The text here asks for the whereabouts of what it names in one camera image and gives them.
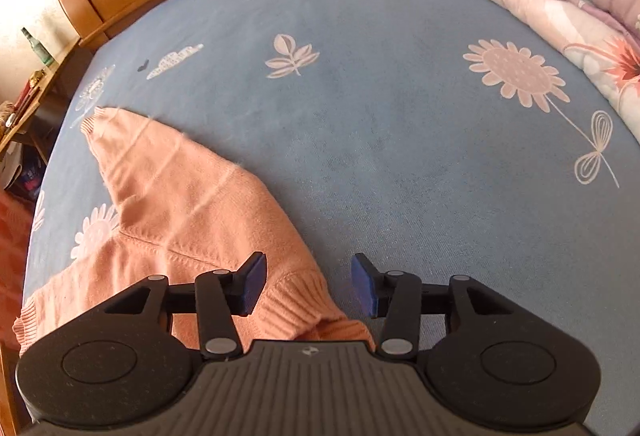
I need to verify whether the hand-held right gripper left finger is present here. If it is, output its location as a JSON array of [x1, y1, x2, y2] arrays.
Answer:
[[104, 251, 268, 359]]

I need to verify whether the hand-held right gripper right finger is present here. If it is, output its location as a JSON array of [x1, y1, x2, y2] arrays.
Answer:
[[350, 252, 506, 359]]

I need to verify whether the orange striped knit sweater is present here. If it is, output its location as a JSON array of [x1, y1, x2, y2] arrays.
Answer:
[[12, 106, 376, 357]]

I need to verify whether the blue floral bed sheet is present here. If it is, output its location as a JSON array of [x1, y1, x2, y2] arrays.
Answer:
[[22, 0, 640, 422]]

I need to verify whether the wooden nightstand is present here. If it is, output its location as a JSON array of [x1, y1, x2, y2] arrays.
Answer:
[[0, 39, 96, 189]]

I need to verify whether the red gold stick bundle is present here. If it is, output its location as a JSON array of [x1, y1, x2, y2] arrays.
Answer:
[[15, 70, 47, 117]]

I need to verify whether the green glass bottle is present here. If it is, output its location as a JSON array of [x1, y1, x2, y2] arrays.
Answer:
[[21, 27, 55, 67]]

